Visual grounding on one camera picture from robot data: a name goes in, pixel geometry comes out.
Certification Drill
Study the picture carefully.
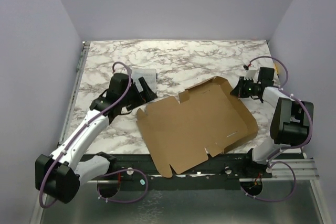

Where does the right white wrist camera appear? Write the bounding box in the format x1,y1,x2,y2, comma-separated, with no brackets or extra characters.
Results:
243,63,258,81

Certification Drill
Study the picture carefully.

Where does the clear plastic screw organizer box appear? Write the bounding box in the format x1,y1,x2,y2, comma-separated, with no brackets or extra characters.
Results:
131,68,157,93

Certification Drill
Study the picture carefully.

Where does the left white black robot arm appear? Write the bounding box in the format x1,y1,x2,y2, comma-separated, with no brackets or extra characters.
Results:
35,73,158,204

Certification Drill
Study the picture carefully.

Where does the aluminium extrusion frame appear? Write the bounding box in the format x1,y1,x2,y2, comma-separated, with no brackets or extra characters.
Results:
29,41,91,223

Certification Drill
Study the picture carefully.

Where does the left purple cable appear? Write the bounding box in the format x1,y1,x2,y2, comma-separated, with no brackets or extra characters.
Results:
39,62,149,208

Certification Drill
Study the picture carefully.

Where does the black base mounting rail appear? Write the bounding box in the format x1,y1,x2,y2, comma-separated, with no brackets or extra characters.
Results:
86,153,274,192

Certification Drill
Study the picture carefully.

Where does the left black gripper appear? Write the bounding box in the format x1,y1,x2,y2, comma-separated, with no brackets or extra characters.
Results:
120,76,157,110

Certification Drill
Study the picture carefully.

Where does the brown cardboard box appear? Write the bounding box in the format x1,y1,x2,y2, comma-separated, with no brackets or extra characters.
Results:
136,76,258,178

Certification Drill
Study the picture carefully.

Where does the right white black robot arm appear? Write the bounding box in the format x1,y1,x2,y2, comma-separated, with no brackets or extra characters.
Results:
230,66,314,177

